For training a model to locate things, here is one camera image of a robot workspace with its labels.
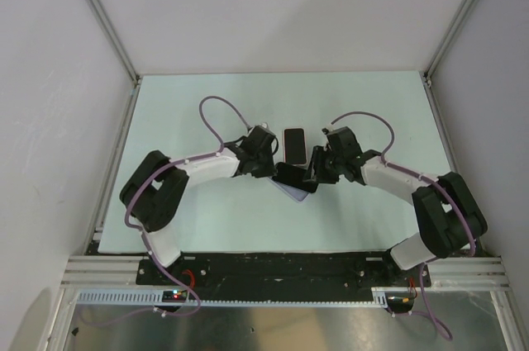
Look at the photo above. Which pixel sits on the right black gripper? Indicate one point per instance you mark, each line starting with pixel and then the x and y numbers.
pixel 315 169

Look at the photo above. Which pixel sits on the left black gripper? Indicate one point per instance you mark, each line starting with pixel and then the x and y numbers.
pixel 269 170

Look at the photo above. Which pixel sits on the black phone teal frame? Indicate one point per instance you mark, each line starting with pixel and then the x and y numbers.
pixel 293 176

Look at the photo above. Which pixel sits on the lilac phone case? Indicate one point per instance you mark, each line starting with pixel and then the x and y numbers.
pixel 296 194

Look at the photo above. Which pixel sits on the pink phone case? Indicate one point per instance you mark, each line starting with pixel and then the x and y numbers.
pixel 295 164

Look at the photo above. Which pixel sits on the black phone purple frame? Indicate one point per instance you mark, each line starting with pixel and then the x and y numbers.
pixel 295 146

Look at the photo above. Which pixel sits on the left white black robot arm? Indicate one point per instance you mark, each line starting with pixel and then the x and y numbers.
pixel 154 191

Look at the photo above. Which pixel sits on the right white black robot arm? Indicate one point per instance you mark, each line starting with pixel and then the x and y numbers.
pixel 448 217

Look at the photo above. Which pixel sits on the right small circuit board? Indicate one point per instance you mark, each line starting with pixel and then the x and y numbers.
pixel 399 304

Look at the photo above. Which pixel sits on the small circuit board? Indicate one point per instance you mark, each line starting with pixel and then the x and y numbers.
pixel 399 304
pixel 174 296

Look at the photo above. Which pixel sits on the left small circuit board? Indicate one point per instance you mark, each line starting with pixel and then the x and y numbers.
pixel 174 296

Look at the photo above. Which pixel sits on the grey slotted cable duct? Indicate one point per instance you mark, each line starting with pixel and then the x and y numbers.
pixel 153 297

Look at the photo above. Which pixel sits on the left aluminium frame post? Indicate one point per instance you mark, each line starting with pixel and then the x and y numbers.
pixel 110 32

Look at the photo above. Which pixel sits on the aluminium frame post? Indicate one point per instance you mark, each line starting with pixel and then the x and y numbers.
pixel 110 32
pixel 457 23

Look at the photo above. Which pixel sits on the right aluminium frame post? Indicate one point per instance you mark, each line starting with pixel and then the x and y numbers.
pixel 457 23

